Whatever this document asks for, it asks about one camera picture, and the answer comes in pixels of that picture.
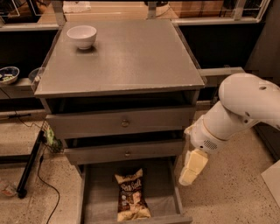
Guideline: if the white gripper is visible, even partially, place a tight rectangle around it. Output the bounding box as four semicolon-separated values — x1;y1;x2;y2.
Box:
178;115;226;186

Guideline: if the brown sea salt chip bag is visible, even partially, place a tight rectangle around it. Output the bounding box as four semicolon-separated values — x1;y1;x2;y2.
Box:
115;169;151;222

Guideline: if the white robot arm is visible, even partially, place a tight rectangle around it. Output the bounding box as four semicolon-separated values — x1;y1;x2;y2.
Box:
178;73;280;186

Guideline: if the grey middle drawer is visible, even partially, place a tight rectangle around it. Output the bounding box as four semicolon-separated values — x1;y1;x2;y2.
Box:
65;139;184;165

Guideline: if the grey drawer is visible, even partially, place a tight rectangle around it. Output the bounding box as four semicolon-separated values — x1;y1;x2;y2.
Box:
77;158;193;224
65;139;184;165
46;106;195;139

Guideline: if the grey drawer cabinet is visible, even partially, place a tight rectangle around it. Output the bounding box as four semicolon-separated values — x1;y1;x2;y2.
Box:
33;18;206;176

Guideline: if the grey bottom drawer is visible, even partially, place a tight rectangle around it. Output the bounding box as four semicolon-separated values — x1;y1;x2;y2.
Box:
77;158;193;224

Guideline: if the grey top drawer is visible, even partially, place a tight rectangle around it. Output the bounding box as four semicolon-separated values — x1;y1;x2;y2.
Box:
46;106;195;139

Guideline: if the white floor board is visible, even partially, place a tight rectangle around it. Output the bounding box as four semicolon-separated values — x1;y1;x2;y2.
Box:
261;160;280;207

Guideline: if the grey side beam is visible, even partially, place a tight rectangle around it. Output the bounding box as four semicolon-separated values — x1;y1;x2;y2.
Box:
199;66;244;87

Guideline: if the white ceramic bowl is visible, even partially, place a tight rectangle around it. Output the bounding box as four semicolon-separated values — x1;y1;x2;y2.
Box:
66;25;97;50

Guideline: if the black tripod leg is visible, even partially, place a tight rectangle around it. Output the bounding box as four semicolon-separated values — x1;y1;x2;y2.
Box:
17;130;44;199

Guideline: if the grey left shelf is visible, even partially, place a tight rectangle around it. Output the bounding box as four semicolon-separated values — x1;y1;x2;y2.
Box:
0;78;34;100

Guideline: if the crumpled plastic wrapper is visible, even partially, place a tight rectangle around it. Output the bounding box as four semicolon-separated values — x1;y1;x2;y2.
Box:
0;179;17;197

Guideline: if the blue patterned bowl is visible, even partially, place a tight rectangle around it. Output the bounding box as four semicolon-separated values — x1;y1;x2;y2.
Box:
0;66;19;85

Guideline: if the green wire basket item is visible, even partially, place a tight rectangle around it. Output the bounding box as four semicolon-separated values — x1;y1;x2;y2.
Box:
41;121;63;153

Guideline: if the black floor cable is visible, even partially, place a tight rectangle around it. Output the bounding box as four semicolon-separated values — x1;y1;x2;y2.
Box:
0;87;61;224

